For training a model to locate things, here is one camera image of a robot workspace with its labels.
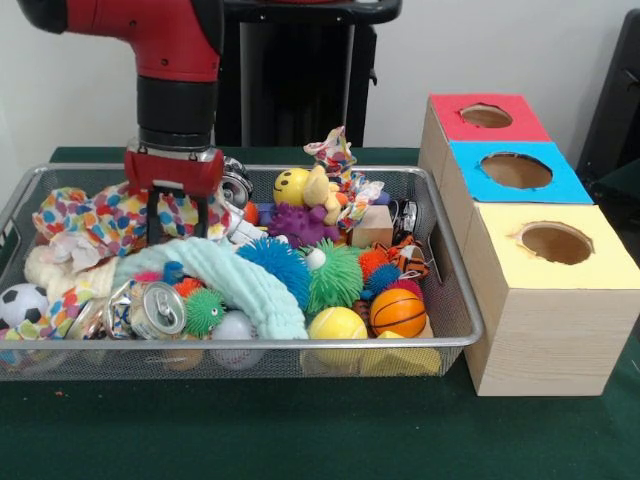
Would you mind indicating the purple spiky toy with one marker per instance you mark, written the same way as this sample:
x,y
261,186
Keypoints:
x,y
300,222

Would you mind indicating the blue spiky ball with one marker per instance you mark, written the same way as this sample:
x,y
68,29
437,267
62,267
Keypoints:
x,y
277,265

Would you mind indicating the crushed silver can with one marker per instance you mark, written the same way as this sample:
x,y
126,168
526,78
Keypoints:
x,y
152,310

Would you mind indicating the orange basketball toy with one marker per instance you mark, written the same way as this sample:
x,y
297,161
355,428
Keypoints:
x,y
398,312

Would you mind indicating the mint green cloth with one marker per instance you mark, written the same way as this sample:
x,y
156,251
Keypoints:
x,y
240,280

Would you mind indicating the wooden box with three holes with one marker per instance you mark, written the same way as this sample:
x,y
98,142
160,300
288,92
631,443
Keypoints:
x,y
550,340

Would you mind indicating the dark green tablecloth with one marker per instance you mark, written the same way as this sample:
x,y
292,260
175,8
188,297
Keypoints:
x,y
620,181
300,430

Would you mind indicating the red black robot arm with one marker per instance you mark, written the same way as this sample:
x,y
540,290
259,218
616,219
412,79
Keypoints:
x,y
170,45

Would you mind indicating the yellow smiley ball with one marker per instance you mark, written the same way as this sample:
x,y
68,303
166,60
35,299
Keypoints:
x,y
291,186

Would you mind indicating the colourful polka dot cloth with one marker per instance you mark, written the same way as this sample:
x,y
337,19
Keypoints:
x,y
100,215

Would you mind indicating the large green spiky ball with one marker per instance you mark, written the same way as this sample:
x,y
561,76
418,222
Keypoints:
x,y
335,277

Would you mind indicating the silver mesh bin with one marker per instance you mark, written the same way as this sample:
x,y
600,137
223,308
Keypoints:
x,y
125,362

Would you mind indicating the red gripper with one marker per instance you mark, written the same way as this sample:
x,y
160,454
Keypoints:
x,y
172,172

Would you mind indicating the black chair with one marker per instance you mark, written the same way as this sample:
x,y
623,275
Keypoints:
x,y
615,100

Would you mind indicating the small soccer ball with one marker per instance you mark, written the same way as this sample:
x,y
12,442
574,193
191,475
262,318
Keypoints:
x,y
22,307

